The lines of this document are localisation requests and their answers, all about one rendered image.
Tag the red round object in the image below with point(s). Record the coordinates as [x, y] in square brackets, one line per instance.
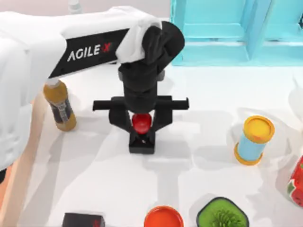
[141, 123]

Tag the orange bottle with dark label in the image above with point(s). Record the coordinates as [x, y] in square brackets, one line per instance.
[62, 108]

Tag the light blue rack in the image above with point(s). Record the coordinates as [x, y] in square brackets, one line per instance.
[213, 28]

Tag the blue can with yellow lid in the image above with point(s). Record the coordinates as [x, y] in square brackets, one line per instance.
[253, 144]

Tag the black box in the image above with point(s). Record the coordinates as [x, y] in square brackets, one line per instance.
[82, 221]

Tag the green plant in black pot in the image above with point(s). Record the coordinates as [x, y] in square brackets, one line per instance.
[222, 215]

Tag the pale translucent bottle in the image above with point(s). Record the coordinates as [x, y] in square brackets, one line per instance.
[75, 6]

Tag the red strawberry print carton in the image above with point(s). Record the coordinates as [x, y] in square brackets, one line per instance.
[296, 186]

